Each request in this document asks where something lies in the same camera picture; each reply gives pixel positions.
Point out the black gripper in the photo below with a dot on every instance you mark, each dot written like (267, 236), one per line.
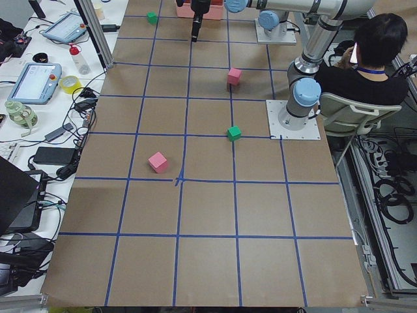
(199, 7)

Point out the green cube far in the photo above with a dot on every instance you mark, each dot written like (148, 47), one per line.
(152, 18)

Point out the green cube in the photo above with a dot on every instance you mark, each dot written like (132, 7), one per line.
(233, 133)
(152, 18)

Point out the pink cube near centre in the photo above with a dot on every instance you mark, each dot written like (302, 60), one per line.
(233, 76)

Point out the pink cube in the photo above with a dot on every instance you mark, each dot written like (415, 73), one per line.
(158, 162)
(233, 76)

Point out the green cube centre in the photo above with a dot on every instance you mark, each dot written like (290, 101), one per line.
(233, 133)

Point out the red cap squeeze bottle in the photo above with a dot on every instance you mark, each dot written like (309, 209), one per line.
(79, 60)

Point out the teach pendant far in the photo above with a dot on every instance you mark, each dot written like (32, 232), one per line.
(67, 29)

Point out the teach pendant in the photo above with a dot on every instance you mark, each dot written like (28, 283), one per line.
(36, 83)
(67, 29)

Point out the yellow tape roll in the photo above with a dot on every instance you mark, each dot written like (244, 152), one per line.
(70, 84)

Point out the pink cube front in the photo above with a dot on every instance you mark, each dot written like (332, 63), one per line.
(158, 162)

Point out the teach pendant near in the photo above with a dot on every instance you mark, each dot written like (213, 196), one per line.
(36, 83)

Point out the white office chair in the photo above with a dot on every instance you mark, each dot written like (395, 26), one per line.
(343, 117)

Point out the seated person black shirt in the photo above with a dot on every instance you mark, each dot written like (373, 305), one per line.
(378, 41)

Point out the grey usb hub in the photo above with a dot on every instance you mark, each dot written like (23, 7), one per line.
(58, 132)

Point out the black power adapter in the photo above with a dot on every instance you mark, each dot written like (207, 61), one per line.
(54, 155)

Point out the black laptop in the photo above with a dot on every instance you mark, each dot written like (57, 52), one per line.
(21, 196)

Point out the aluminium frame post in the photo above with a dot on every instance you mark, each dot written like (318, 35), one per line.
(94, 28)

